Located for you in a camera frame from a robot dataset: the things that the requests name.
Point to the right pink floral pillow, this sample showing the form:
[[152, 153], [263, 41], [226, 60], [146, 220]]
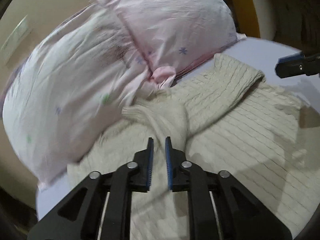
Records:
[[176, 36]]

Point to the pink floral pillow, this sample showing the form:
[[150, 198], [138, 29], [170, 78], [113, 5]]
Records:
[[176, 36], [72, 86]]

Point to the left pink floral pillow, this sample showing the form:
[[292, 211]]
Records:
[[72, 86]]

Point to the beige cable-knit sweater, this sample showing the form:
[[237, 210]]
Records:
[[226, 118]]

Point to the wooden headboard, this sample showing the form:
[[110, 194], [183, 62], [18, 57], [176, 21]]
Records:
[[245, 17]]

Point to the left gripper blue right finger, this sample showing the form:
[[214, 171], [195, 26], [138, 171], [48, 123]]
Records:
[[203, 189]]

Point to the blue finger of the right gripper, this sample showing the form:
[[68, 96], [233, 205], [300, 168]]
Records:
[[298, 64]]

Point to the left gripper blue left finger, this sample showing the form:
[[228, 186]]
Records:
[[134, 176]]

